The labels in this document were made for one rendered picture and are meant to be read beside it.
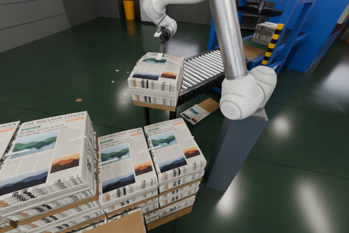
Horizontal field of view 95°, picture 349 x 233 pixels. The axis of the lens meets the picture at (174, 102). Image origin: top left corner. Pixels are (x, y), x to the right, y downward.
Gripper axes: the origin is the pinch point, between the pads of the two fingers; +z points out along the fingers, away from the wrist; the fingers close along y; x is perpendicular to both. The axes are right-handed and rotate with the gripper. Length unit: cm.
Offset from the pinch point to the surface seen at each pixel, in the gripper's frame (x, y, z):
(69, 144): 23, 18, 61
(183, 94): -14, 52, -20
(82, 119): 27, 19, 47
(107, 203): 8, 47, 73
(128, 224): -1, 64, 76
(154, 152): -7, 44, 44
